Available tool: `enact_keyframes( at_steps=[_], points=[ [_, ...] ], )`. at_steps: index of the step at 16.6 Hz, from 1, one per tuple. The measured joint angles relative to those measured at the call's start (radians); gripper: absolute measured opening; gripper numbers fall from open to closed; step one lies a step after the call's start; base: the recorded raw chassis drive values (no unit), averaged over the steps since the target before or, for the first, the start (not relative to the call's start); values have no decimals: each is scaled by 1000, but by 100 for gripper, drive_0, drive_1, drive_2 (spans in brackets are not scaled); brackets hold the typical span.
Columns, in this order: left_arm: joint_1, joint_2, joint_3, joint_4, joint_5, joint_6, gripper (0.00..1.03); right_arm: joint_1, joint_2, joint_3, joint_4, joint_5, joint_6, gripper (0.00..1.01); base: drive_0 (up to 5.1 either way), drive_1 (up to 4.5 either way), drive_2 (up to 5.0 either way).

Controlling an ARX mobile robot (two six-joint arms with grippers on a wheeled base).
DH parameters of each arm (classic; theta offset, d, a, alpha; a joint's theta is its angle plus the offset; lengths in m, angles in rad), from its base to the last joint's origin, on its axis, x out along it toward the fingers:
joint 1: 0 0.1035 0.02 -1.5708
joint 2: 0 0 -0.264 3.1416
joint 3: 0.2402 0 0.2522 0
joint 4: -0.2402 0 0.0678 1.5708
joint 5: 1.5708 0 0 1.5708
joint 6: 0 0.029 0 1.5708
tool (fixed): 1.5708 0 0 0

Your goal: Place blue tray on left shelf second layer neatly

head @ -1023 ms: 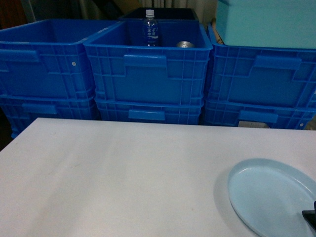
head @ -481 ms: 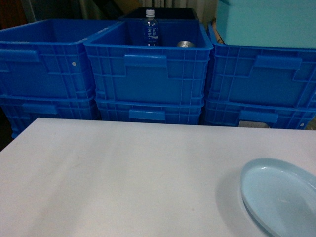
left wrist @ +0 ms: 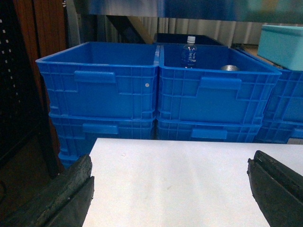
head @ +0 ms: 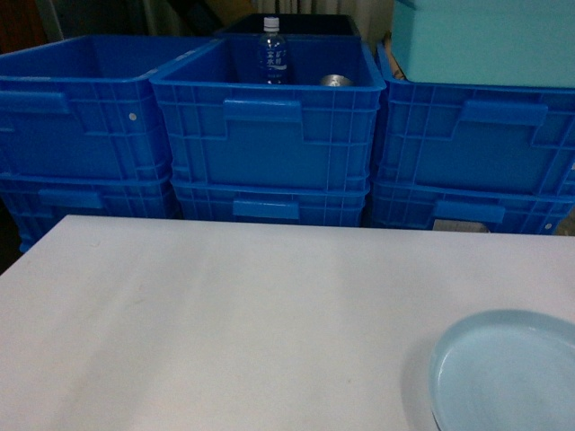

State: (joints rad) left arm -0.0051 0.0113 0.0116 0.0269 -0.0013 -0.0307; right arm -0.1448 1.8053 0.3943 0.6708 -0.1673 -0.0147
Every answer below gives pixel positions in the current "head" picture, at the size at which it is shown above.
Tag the light blue oval tray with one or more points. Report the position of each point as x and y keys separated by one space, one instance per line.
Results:
x=504 y=370

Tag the blue crate bottom middle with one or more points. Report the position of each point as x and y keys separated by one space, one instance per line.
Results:
x=243 y=204

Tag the blue crate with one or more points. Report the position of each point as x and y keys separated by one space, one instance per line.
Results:
x=394 y=205
x=37 y=204
x=243 y=204
x=226 y=126
x=512 y=140
x=84 y=108

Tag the blue crate top middle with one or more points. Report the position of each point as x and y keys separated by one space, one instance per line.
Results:
x=226 y=126

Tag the silver metal can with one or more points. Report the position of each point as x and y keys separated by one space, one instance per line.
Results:
x=336 y=81

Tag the clear water bottle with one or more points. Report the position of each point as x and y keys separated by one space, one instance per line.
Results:
x=272 y=53

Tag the blue crate bottom right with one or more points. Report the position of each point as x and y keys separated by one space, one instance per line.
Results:
x=394 y=205

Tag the blue crate top left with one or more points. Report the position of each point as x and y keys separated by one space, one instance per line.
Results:
x=84 y=108

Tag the blue crate top right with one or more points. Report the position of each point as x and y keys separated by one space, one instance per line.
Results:
x=512 y=140

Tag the blue crate bottom left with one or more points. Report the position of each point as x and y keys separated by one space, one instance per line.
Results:
x=37 y=204

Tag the teal foam box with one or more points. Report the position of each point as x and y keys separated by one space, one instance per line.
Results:
x=510 y=43

